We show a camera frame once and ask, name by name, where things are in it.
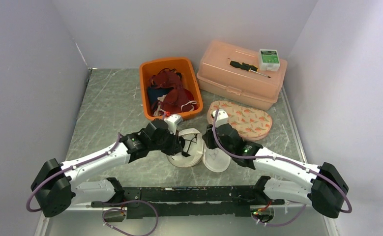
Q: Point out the white green small box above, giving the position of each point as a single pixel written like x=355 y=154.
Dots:
x=268 y=60

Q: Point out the white black bra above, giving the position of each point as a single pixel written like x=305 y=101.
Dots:
x=188 y=143

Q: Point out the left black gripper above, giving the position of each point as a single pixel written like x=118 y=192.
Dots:
x=175 y=146

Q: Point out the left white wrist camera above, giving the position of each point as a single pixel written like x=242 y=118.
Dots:
x=173 y=121

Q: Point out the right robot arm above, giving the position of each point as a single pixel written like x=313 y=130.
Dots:
x=320 y=186

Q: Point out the navy blue bra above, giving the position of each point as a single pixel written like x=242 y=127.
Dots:
x=154 y=93

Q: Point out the dark red bra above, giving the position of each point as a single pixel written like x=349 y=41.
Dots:
x=171 y=79

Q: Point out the floral mesh laundry bag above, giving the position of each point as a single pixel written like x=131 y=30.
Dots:
x=252 y=124

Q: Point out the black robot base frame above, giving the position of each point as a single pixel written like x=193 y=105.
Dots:
x=140 y=202

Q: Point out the black yellow screwdriver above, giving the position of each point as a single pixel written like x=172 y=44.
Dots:
x=246 y=67

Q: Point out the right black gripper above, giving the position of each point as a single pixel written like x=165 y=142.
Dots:
x=208 y=137

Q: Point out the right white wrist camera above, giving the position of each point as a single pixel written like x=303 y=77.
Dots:
x=220 y=117

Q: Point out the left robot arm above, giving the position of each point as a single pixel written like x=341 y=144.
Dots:
x=60 y=185

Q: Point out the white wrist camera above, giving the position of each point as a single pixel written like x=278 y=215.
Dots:
x=173 y=121
x=220 y=117

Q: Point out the pink plastic storage box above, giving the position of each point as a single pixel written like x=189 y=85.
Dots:
x=216 y=75

